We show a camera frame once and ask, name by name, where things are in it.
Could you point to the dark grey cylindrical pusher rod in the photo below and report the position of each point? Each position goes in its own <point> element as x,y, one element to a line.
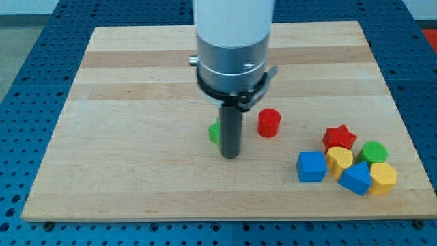
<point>230,119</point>

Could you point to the green star block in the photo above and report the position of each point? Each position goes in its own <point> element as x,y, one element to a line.
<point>214,133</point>

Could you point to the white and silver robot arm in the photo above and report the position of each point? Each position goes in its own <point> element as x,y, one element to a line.
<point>232,52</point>

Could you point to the red star block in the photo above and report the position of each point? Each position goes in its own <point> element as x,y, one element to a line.
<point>338,137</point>

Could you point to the red cylinder block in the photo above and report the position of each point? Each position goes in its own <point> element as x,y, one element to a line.
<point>268,122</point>

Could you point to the blue cube block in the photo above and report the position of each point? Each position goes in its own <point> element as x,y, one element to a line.
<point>311,166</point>

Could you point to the light wooden board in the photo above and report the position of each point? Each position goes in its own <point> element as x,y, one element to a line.
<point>131,143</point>

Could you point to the yellow heart block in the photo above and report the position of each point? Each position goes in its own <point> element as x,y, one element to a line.
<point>338,159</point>

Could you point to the blue triangle block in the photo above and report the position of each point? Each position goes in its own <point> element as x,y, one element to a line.
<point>356,178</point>

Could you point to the green cylinder block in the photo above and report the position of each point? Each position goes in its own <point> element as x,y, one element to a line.
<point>372,152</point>

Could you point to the yellow pentagon block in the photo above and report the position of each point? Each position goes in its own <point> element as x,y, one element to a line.
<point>383,178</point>

